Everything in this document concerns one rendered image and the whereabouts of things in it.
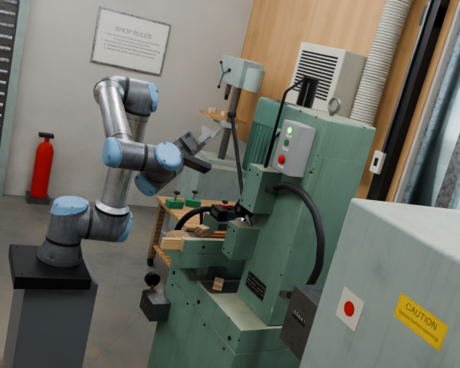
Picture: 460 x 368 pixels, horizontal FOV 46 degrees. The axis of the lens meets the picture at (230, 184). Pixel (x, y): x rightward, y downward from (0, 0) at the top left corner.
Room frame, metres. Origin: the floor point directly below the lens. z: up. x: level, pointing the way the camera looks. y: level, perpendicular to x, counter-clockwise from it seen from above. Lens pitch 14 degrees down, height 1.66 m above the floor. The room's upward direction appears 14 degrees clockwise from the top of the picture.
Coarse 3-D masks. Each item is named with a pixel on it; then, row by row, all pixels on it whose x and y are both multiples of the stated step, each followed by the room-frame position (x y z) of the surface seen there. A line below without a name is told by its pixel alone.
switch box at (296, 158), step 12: (288, 120) 1.73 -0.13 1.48; (300, 132) 1.66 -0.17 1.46; (312, 132) 1.68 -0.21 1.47; (300, 144) 1.67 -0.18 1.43; (312, 144) 1.69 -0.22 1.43; (276, 156) 1.73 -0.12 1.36; (288, 156) 1.68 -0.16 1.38; (300, 156) 1.67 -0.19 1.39; (276, 168) 1.72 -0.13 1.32; (288, 168) 1.66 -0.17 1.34; (300, 168) 1.68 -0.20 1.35
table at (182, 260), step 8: (192, 232) 2.11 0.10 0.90; (160, 240) 2.04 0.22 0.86; (176, 256) 1.90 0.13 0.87; (184, 256) 1.87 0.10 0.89; (192, 256) 1.89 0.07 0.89; (200, 256) 1.91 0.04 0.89; (208, 256) 1.93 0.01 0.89; (216, 256) 1.95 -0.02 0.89; (224, 256) 1.97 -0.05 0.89; (184, 264) 1.88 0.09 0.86; (192, 264) 1.89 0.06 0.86; (200, 264) 1.91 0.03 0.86; (208, 264) 1.93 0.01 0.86; (216, 264) 1.95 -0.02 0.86; (224, 264) 1.97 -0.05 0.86; (232, 264) 1.99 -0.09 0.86; (240, 264) 2.01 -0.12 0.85
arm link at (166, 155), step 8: (160, 144) 1.67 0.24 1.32; (168, 144) 1.68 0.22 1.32; (152, 152) 1.65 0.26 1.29; (160, 152) 1.65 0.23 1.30; (168, 152) 1.67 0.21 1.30; (176, 152) 1.68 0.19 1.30; (152, 160) 1.64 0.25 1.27; (160, 160) 1.63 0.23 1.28; (168, 160) 1.65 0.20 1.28; (176, 160) 1.66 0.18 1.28; (152, 168) 1.64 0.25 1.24; (160, 168) 1.65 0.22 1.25; (168, 168) 1.65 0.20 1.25; (176, 168) 1.68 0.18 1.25; (152, 176) 1.69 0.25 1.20; (160, 176) 1.68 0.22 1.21; (168, 176) 1.69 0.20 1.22
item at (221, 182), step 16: (224, 64) 4.60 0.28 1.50; (240, 64) 4.31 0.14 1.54; (256, 64) 4.33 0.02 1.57; (224, 80) 4.53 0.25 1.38; (240, 80) 4.28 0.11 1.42; (256, 80) 4.19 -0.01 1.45; (224, 96) 4.64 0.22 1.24; (208, 112) 4.63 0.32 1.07; (224, 112) 4.64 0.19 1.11; (224, 144) 4.45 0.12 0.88; (208, 160) 4.35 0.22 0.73; (224, 160) 4.45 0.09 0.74; (192, 176) 4.32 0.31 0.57; (208, 176) 4.23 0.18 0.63; (224, 176) 4.29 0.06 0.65; (208, 192) 4.24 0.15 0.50; (224, 192) 4.30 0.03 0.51; (176, 224) 4.42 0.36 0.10
